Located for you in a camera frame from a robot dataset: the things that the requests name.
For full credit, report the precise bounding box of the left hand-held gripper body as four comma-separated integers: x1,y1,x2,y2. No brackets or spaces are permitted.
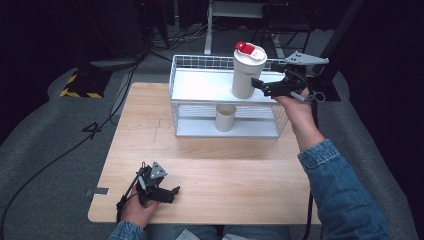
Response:
136,161,169,206

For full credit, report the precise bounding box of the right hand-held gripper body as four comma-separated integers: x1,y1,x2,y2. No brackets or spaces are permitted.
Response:
278,50,330,103

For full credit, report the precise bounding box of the white cup with red lid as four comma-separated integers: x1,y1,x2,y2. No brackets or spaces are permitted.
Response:
231,41,269,100

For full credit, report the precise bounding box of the cream paper cup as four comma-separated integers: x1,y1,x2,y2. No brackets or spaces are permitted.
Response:
214,103,238,133

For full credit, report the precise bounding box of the white wire shelf rack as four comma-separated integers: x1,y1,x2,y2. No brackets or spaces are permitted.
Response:
168,54,291,139

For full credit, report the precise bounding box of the person's left hand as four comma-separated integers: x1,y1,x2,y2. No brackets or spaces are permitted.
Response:
120,187,161,230

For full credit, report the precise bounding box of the person's right hand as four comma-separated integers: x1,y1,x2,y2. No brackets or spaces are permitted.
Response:
274,96,325,151

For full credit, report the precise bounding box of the black metal stand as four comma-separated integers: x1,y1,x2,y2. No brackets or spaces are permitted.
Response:
312,0,365,103

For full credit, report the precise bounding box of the white paper sheet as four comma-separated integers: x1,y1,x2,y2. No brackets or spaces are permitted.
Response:
175,228,202,240

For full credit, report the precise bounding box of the grey tape strip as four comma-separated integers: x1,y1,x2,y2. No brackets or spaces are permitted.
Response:
84,187,110,197

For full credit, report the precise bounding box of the black yellow striped base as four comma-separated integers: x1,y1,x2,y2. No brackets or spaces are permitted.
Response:
59,68,113,100

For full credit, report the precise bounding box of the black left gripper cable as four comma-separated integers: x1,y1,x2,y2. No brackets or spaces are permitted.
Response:
115,162,148,223

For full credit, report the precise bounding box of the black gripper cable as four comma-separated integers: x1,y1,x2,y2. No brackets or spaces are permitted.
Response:
115,162,148,223
301,96,320,240

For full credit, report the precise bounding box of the black chair frame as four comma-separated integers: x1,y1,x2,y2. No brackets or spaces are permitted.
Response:
253,2,315,45

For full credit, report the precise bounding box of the white metal desk frame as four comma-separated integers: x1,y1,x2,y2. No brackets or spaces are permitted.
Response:
203,0,268,56

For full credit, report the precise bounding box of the long black floor cable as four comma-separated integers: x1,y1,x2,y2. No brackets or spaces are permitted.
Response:
0,54,145,234

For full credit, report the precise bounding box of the bundle of floor cables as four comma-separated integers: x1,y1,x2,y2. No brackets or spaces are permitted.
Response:
146,21,208,52

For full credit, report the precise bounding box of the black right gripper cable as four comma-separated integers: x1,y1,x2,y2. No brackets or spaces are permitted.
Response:
301,96,320,240

